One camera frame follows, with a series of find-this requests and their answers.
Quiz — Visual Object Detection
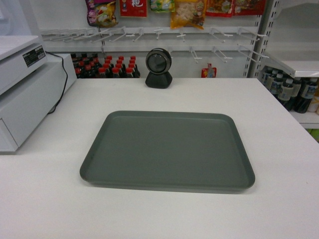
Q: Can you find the red snack pouch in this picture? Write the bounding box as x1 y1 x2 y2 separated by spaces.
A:
201 63 217 78

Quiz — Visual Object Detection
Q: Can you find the black power cable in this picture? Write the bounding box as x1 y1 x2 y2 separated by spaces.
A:
44 51 69 115

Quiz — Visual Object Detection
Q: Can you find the white checkout table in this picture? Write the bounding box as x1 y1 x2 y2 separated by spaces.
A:
0 77 319 239

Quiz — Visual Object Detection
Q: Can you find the black barcode scanner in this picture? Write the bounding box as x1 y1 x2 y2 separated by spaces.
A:
145 48 172 89

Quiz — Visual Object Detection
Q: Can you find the purple snack bag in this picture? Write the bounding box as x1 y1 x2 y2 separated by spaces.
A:
85 0 118 28

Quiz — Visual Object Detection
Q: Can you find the grey silver tray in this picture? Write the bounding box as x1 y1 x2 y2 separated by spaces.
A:
79 111 255 193

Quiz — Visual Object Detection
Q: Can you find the yellow snack bag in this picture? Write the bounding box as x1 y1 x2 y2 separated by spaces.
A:
170 0 207 29

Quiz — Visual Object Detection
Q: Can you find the white cash register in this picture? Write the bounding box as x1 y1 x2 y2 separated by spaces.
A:
0 35 76 153

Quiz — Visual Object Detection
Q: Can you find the red snack bag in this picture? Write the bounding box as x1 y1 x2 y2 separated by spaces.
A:
120 0 147 17

